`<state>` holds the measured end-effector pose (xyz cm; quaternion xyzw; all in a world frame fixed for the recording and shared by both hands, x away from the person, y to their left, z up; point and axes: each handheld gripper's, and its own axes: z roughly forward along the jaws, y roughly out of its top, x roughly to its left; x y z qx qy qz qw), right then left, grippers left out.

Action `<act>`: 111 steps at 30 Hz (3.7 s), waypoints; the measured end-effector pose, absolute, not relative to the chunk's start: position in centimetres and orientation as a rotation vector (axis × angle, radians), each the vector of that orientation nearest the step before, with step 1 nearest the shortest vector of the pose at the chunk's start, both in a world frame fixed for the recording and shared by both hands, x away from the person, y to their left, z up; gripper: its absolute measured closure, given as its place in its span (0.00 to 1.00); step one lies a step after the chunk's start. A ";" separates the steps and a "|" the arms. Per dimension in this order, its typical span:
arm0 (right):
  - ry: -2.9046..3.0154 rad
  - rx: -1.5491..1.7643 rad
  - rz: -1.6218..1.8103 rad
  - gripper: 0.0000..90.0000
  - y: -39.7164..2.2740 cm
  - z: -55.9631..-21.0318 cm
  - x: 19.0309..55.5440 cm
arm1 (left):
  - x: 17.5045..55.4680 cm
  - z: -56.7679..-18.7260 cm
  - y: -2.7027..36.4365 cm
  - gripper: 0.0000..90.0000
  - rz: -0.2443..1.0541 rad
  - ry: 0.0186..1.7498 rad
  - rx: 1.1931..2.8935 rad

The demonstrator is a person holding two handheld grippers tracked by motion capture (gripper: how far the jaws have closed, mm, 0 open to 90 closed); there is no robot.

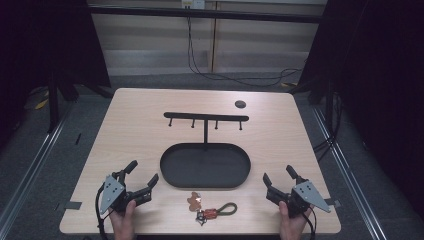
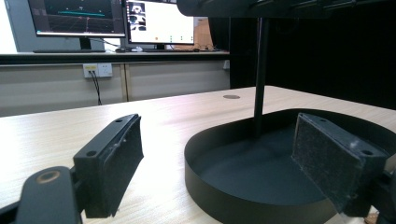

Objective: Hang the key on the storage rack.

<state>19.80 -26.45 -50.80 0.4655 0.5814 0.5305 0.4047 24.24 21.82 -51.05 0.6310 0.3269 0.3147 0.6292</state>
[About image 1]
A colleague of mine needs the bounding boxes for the black floor cables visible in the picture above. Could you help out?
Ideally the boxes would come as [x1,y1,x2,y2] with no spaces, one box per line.
[312,91,345,163]

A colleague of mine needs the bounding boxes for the metal floor rail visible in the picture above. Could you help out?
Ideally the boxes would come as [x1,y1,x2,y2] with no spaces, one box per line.
[0,99,76,234]
[311,106,389,240]

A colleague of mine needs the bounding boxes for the white wall socket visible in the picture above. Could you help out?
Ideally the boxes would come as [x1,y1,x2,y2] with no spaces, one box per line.
[181,0,206,10]

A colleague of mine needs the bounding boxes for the right hand-held gripper cable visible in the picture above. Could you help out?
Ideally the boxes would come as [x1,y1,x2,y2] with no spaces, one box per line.
[300,209,317,240]

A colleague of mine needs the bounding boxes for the black hanging wall cable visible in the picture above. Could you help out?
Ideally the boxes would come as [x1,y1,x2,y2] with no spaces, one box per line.
[185,8,305,88]

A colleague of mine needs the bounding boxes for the black key rack with tray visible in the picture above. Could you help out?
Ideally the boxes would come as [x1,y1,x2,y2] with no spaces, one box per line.
[159,111,252,191]

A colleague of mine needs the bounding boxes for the black horizontal bar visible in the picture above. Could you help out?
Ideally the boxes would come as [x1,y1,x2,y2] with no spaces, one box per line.
[87,4,324,24]

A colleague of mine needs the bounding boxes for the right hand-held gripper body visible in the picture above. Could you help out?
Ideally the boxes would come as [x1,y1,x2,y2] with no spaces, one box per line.
[265,179,332,219]

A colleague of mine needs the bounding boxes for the hand-held gripper cable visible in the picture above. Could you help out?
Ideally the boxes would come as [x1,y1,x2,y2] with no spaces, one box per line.
[95,184,113,240]
[300,209,317,240]

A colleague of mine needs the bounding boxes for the dark curtain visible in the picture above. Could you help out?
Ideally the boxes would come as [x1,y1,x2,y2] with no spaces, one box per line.
[293,0,424,214]
[0,0,113,148]

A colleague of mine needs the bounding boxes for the yellow floor tape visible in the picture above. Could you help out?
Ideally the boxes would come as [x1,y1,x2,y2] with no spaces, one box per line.
[34,89,50,111]

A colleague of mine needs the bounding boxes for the black stand leg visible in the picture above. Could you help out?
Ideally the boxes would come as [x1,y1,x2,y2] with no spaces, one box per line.
[47,71,61,134]

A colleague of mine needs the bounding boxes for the left hand-held gripper cable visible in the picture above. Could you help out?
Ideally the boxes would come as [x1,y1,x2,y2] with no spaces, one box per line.
[95,184,113,240]

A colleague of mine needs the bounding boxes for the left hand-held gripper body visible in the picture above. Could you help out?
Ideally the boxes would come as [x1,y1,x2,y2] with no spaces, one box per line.
[99,169,154,215]

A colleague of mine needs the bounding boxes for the person's left hand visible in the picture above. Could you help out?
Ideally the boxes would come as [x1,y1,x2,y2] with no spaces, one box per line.
[107,199,138,240]

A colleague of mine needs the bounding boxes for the person's right hand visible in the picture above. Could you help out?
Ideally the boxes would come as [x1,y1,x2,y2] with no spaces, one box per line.
[277,200,315,240]

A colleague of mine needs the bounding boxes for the keychain with brown bear charm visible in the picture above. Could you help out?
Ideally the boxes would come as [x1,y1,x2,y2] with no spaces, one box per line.
[186,191,239,227]

